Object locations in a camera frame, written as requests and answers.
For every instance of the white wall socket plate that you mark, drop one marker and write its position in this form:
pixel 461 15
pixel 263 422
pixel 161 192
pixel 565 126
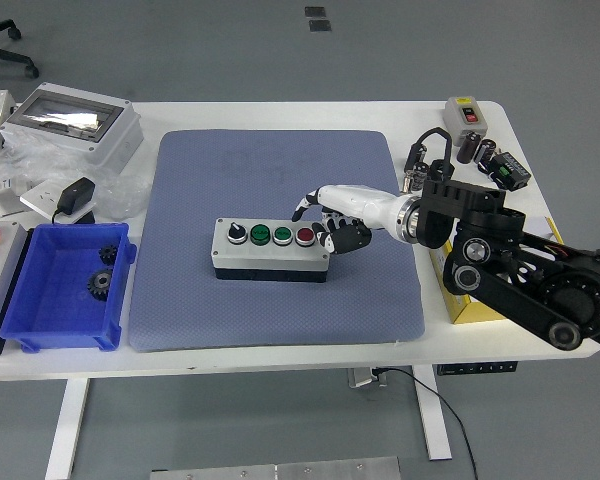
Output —
pixel 37 197

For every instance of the black power adapter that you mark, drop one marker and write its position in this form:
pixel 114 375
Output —
pixel 77 195

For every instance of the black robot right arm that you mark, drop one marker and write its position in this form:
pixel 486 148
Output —
pixel 520 285

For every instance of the black cylindrical capacitor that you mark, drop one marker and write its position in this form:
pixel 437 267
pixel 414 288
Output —
pixel 421 175
pixel 468 147
pixel 486 152
pixel 416 156

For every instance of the large black gear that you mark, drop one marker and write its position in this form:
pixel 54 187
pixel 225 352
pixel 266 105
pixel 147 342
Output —
pixel 100 284

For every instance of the white table leg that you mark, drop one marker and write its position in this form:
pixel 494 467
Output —
pixel 432 420
pixel 67 425

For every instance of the silver metal plate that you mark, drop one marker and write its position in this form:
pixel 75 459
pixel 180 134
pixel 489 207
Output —
pixel 280 470

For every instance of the black module with green terminal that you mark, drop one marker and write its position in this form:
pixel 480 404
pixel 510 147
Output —
pixel 512 170

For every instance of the grey enclosure with clear lid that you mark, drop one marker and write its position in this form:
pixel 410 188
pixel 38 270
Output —
pixel 105 142

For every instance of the blue plastic bin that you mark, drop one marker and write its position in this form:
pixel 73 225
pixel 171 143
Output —
pixel 50 305

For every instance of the black office chair base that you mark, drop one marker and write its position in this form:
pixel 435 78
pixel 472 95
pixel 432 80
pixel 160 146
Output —
pixel 5 55

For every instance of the clear plastic bag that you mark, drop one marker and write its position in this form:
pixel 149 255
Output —
pixel 120 192

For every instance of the grey under-table bracket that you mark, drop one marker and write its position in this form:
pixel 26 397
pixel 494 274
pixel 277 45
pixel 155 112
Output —
pixel 362 377

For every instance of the grey red-black switch box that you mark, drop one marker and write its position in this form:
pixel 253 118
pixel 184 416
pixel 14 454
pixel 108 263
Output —
pixel 460 127

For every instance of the small black gear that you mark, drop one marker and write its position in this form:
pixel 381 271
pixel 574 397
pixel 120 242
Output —
pixel 108 254

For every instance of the grey emergency stop button station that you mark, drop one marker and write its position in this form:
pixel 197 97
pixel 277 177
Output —
pixel 5 270

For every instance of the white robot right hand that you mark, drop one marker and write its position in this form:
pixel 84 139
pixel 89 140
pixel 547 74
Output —
pixel 360 205

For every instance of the white and yellow cardboard box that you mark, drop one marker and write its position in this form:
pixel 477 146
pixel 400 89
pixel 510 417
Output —
pixel 460 307

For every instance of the black desk height controller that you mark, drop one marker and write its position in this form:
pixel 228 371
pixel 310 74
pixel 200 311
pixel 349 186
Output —
pixel 475 368

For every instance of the grey floor socket plate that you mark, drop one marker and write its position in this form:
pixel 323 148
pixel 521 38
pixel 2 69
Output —
pixel 315 11
pixel 320 25

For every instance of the grey-blue mat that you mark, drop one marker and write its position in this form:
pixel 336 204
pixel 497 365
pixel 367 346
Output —
pixel 230 165

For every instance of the grey four-button control box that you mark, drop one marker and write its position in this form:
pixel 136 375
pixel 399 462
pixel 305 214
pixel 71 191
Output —
pixel 265 257

